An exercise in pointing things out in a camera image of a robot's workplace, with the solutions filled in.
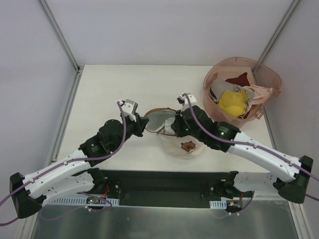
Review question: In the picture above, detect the beige round mesh laundry bag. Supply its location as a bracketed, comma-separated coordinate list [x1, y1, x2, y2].
[145, 108, 206, 160]

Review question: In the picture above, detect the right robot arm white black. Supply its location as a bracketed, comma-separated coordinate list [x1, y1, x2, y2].
[170, 106, 314, 204]

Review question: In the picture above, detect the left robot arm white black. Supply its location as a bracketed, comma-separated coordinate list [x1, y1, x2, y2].
[9, 115, 149, 219]

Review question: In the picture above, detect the grey beige bra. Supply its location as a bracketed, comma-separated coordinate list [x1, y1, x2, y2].
[209, 78, 241, 103]

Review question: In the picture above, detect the yellow bra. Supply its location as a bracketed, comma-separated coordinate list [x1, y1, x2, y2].
[218, 90, 249, 117]

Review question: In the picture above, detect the pink translucent plastic basket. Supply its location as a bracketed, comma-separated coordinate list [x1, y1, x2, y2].
[203, 57, 282, 127]

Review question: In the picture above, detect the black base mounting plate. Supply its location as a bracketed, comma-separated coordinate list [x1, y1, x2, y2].
[89, 170, 253, 208]

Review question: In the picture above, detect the dark red garment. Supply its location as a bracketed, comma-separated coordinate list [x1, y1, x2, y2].
[225, 72, 250, 87]

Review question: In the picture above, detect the light pink garment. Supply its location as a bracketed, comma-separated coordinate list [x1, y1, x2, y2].
[243, 85, 273, 112]

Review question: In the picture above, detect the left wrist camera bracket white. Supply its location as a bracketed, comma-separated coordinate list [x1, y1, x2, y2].
[118, 99, 138, 122]

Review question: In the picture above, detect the wrist camera bracket white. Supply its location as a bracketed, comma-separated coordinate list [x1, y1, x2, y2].
[177, 93, 197, 111]
[118, 99, 138, 122]

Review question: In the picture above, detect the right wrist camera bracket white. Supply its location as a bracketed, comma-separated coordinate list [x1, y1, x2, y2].
[177, 93, 197, 111]

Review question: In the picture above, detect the left white cable duct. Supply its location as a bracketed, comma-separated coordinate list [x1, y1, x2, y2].
[48, 196, 110, 207]

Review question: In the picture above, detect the white cable duct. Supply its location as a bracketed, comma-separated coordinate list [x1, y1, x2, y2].
[48, 196, 110, 207]
[209, 200, 227, 210]

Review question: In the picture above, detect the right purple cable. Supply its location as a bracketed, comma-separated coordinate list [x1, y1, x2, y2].
[183, 93, 319, 219]

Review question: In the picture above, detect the purple cable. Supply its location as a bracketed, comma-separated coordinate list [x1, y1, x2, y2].
[0, 101, 128, 226]
[183, 93, 319, 219]

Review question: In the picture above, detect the right white cable duct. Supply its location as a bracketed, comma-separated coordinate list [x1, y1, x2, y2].
[209, 200, 227, 210]

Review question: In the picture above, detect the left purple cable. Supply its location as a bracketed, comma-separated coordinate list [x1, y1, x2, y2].
[0, 101, 128, 226]

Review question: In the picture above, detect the left aluminium frame post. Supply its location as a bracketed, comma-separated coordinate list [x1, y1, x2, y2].
[37, 0, 81, 73]

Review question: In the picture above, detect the aluminium frame post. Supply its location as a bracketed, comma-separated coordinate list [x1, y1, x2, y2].
[258, 0, 303, 63]
[37, 0, 81, 73]

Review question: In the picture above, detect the right aluminium frame post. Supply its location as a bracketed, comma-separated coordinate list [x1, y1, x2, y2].
[258, 0, 303, 63]

